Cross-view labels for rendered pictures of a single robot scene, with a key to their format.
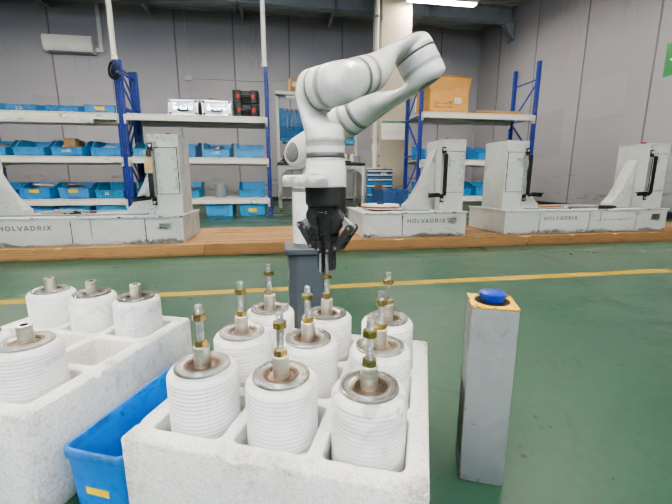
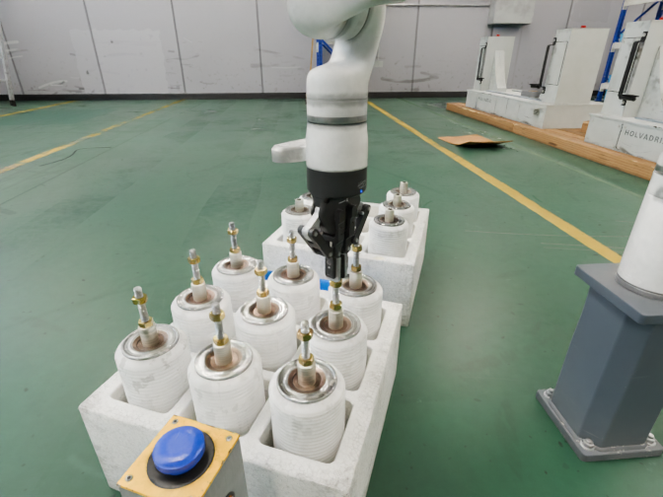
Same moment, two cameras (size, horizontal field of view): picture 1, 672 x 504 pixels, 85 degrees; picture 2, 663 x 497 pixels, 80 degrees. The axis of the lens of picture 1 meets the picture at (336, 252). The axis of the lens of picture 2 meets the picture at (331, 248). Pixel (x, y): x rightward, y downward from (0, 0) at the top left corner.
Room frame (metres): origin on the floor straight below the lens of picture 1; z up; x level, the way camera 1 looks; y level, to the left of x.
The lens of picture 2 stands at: (0.71, -0.46, 0.61)
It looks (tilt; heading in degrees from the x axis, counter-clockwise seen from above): 26 degrees down; 95
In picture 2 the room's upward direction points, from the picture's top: straight up
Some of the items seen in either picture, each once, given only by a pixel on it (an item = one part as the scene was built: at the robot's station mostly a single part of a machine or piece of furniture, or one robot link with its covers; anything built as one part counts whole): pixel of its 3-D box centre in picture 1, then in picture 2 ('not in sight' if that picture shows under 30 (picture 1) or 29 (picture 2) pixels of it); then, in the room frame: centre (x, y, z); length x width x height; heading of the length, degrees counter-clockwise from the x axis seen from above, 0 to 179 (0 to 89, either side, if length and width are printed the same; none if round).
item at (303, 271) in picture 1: (308, 290); (619, 361); (1.15, 0.09, 0.15); 0.15 x 0.15 x 0.30; 9
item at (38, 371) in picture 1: (35, 393); (300, 242); (0.55, 0.50, 0.16); 0.10 x 0.10 x 0.18
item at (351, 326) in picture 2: (326, 313); (335, 324); (0.68, 0.02, 0.25); 0.08 x 0.08 x 0.01
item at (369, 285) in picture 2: (270, 308); (355, 285); (0.71, 0.13, 0.25); 0.08 x 0.08 x 0.01
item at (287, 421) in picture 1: (283, 435); (207, 340); (0.45, 0.07, 0.16); 0.10 x 0.10 x 0.18
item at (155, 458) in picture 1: (309, 425); (271, 386); (0.56, 0.05, 0.09); 0.39 x 0.39 x 0.18; 77
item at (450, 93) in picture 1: (440, 98); not in sight; (5.87, -1.58, 1.70); 0.72 x 0.58 x 0.50; 103
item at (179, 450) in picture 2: (492, 297); (180, 453); (0.57, -0.25, 0.32); 0.04 x 0.04 x 0.02
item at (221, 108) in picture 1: (218, 110); not in sight; (5.27, 1.60, 1.42); 0.43 x 0.37 x 0.19; 12
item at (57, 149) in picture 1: (75, 148); not in sight; (4.98, 3.42, 0.90); 0.50 x 0.38 x 0.21; 10
